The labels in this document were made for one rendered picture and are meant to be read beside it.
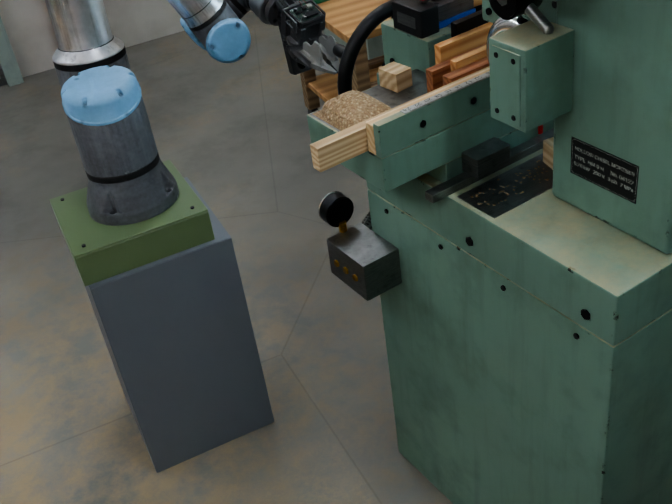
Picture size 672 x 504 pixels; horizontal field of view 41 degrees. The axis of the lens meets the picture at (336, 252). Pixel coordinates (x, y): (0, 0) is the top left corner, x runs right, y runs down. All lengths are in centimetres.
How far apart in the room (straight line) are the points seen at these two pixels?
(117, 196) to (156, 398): 47
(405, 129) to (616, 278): 37
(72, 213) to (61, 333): 78
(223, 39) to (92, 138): 32
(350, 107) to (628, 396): 60
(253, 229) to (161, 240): 107
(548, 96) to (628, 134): 12
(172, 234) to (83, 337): 87
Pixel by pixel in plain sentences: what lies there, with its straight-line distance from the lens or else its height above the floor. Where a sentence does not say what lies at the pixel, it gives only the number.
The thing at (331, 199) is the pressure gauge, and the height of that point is 69.
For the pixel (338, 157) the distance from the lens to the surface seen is 132.
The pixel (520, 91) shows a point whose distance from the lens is 122.
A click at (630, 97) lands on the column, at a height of 101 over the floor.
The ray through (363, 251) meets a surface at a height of 62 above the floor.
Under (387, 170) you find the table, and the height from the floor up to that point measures 88.
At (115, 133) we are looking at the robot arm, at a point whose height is 81.
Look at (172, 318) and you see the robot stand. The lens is 190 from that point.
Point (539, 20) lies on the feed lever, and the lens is 123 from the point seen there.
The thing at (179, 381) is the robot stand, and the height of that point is 24.
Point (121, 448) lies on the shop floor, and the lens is 225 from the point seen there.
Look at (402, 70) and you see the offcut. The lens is 151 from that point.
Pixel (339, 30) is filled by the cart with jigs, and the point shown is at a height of 53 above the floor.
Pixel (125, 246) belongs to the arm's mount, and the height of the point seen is 61.
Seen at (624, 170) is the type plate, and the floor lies 90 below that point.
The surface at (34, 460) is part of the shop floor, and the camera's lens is 232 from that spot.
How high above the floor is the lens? 156
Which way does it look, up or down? 36 degrees down
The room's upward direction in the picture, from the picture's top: 9 degrees counter-clockwise
